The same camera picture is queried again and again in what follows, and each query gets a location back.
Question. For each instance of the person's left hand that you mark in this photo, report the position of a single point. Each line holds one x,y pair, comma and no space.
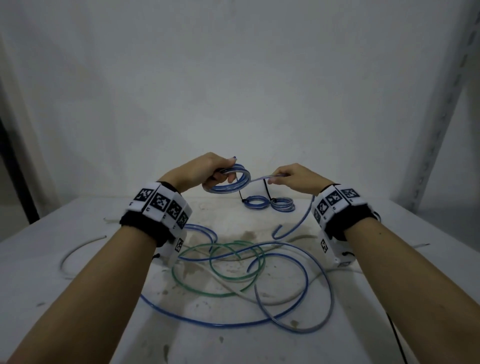
195,168

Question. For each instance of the person's right hand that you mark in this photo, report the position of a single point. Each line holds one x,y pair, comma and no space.
300,178

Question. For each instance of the person's left forearm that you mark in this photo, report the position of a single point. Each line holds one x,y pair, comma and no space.
93,300

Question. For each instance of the person's right forearm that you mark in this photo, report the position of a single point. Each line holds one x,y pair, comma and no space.
412,292

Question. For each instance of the right black marker wristband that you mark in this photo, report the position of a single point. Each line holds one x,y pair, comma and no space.
337,204

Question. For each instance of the black marker wristband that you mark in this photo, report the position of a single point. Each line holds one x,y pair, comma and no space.
337,204
161,204

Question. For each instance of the left black marker wristband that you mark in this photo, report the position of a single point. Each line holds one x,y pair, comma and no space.
161,204

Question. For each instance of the white perforated shelf upright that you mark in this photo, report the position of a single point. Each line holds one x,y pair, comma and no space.
444,112

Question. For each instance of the grey shelf board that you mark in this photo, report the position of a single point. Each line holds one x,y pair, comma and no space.
453,225

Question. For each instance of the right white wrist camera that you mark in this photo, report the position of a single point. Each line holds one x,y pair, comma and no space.
332,251

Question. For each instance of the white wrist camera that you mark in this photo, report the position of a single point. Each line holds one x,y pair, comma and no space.
174,249
332,251

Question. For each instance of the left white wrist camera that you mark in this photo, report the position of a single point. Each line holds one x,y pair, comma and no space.
174,249

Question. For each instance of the black metal frame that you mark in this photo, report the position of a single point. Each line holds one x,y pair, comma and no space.
15,172

